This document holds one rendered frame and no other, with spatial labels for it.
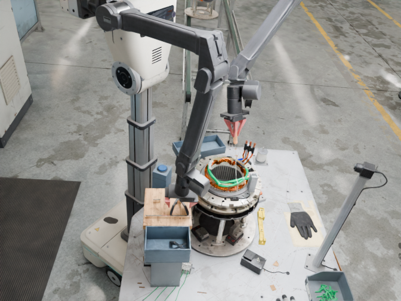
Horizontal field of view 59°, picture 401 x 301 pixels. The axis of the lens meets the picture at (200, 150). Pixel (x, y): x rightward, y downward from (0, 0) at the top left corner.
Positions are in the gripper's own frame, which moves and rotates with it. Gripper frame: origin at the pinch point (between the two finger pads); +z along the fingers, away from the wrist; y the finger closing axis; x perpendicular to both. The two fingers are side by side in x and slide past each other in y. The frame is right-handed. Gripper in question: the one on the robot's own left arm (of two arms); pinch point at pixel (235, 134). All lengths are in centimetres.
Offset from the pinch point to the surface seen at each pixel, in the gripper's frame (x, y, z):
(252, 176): -4.0, 5.6, 18.8
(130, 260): 24, -42, 54
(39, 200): 172, -49, 81
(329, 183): 66, 173, 105
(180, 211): 6.9, -24.3, 28.4
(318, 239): -14, 41, 61
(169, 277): 3, -35, 53
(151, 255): 0, -43, 36
